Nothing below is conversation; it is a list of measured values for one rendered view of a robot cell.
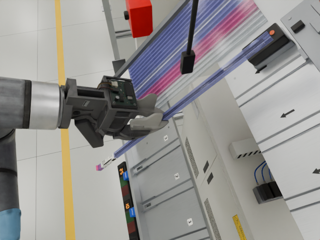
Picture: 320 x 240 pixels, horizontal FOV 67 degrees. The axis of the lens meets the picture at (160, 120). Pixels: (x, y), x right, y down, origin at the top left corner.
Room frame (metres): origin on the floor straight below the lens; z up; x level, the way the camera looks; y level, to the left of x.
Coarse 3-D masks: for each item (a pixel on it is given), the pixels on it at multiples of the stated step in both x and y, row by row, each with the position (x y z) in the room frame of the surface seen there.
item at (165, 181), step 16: (176, 128) 0.31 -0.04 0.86; (144, 144) 0.30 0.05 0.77; (160, 144) 0.28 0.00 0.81; (176, 144) 0.26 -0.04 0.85; (144, 160) 0.26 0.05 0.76; (160, 160) 0.24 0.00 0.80; (176, 160) 0.22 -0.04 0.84; (144, 176) 0.21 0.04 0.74; (160, 176) 0.20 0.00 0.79; (176, 176) 0.19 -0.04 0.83; (192, 176) 0.18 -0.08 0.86; (144, 192) 0.17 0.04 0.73; (160, 192) 0.16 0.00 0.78; (176, 192) 0.15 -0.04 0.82; (192, 192) 0.14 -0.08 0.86; (144, 208) 0.13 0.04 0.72; (160, 208) 0.12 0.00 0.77; (176, 208) 0.11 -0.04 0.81; (192, 208) 0.11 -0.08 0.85; (160, 224) 0.08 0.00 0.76; (176, 224) 0.08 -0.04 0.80; (192, 224) 0.07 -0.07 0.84
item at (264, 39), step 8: (256, 40) 0.30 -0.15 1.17; (264, 40) 0.29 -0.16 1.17; (248, 48) 0.30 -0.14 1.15; (256, 48) 0.29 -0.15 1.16; (240, 56) 0.29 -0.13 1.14; (248, 56) 0.29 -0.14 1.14; (232, 64) 0.28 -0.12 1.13; (240, 64) 0.28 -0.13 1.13; (216, 72) 0.29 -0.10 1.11; (224, 72) 0.28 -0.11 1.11; (208, 80) 0.28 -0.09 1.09; (216, 80) 0.28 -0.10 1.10; (200, 88) 0.27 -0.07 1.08; (208, 88) 0.27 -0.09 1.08; (184, 96) 0.28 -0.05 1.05; (192, 96) 0.27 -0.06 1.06; (176, 104) 0.27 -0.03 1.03; (184, 104) 0.26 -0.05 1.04; (168, 112) 0.26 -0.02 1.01; (176, 112) 0.26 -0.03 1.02; (144, 136) 0.24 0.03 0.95; (128, 144) 0.24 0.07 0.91; (120, 152) 0.23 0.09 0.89
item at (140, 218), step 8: (128, 152) 0.29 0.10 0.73; (128, 160) 0.27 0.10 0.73; (128, 168) 0.24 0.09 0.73; (136, 176) 0.22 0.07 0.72; (136, 184) 0.20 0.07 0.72; (136, 192) 0.17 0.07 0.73; (136, 200) 0.15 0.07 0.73; (136, 208) 0.13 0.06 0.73; (136, 216) 0.11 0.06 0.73; (144, 216) 0.11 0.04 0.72; (144, 224) 0.09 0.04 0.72; (144, 232) 0.07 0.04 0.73
